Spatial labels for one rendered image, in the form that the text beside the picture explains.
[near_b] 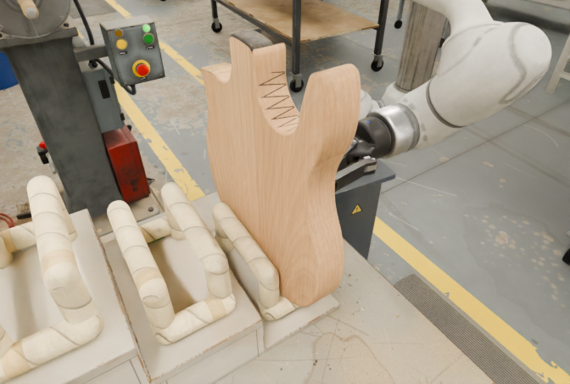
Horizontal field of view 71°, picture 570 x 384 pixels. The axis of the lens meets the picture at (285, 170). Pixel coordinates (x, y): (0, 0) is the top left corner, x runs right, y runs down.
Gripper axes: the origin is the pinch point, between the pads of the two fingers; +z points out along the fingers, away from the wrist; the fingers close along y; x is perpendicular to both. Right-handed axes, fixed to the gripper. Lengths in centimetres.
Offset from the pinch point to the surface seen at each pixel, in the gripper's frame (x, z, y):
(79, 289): 3.3, 29.6, -9.4
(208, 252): -1.8, 15.1, -7.4
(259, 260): -9.8, 7.2, -6.0
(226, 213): -9.7, 6.9, 6.1
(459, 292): -115, -100, 9
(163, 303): -4.3, 22.3, -9.7
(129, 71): -18, 1, 95
